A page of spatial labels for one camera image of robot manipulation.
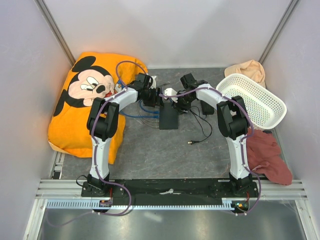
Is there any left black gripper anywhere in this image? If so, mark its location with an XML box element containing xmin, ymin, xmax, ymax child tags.
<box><xmin>143</xmin><ymin>87</ymin><xmax>164</xmax><ymax>108</ymax></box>

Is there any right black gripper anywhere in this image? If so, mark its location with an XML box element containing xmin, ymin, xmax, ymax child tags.
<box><xmin>171</xmin><ymin>92</ymin><xmax>195</xmax><ymax>115</ymax></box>

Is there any grey ethernet cable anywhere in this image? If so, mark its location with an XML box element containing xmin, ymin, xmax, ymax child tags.
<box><xmin>136</xmin><ymin>104</ymin><xmax>161</xmax><ymax>129</ymax></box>

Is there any black network switch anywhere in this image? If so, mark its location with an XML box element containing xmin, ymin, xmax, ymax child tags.
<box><xmin>159</xmin><ymin>102</ymin><xmax>179</xmax><ymax>130</ymax></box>

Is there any blue ethernet cable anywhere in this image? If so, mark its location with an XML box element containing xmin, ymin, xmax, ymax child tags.
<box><xmin>119</xmin><ymin>99</ymin><xmax>161</xmax><ymax>120</ymax></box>

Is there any black power adapter brick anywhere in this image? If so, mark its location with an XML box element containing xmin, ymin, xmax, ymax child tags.
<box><xmin>200</xmin><ymin>100</ymin><xmax>215</xmax><ymax>116</ymax></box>

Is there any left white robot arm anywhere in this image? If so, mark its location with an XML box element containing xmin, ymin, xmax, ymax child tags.
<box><xmin>86</xmin><ymin>73</ymin><xmax>161</xmax><ymax>197</ymax></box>

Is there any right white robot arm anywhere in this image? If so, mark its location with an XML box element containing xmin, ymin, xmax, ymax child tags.
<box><xmin>164</xmin><ymin>73</ymin><xmax>252</xmax><ymax>197</ymax></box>

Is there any orange Mickey Mouse pillow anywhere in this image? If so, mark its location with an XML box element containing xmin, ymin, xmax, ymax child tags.
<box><xmin>47</xmin><ymin>52</ymin><xmax>148</xmax><ymax>158</ymax></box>

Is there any peach cloth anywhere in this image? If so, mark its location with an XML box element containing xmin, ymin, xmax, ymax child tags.
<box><xmin>224</xmin><ymin>59</ymin><xmax>266</xmax><ymax>88</ymax></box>

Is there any white perforated plastic basket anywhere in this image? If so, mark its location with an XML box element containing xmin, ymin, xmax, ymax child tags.
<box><xmin>216</xmin><ymin>73</ymin><xmax>287</xmax><ymax>130</ymax></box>

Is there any red cloth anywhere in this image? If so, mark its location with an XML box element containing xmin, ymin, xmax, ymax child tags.
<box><xmin>246</xmin><ymin>129</ymin><xmax>293</xmax><ymax>186</ymax></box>

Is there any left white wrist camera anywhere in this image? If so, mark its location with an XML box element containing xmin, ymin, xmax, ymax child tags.
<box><xmin>147</xmin><ymin>75</ymin><xmax>157</xmax><ymax>89</ymax></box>

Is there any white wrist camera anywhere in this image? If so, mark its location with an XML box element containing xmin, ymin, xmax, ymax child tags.
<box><xmin>147</xmin><ymin>75</ymin><xmax>157</xmax><ymax>89</ymax></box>
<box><xmin>163</xmin><ymin>88</ymin><xmax>178</xmax><ymax>103</ymax></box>

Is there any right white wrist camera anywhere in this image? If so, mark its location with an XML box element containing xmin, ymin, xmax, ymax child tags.
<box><xmin>163</xmin><ymin>88</ymin><xmax>178</xmax><ymax>103</ymax></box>

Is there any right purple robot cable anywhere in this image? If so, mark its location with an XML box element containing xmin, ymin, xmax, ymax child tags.
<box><xmin>158</xmin><ymin>86</ymin><xmax>263</xmax><ymax>216</ymax></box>

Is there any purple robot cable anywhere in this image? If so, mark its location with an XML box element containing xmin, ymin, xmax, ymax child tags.
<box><xmin>158</xmin><ymin>86</ymin><xmax>263</xmax><ymax>216</ymax></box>
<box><xmin>46</xmin><ymin>60</ymin><xmax>148</xmax><ymax>227</ymax></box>

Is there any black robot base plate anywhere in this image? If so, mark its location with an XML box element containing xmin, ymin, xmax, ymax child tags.
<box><xmin>81</xmin><ymin>178</ymin><xmax>259</xmax><ymax>205</ymax></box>

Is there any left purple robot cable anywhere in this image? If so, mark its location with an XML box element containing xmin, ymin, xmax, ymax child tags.
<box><xmin>46</xmin><ymin>60</ymin><xmax>148</xmax><ymax>227</ymax></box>

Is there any grey slotted cable duct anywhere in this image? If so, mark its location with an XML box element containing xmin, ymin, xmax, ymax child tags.
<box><xmin>46</xmin><ymin>199</ymin><xmax>247</xmax><ymax>211</ymax></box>

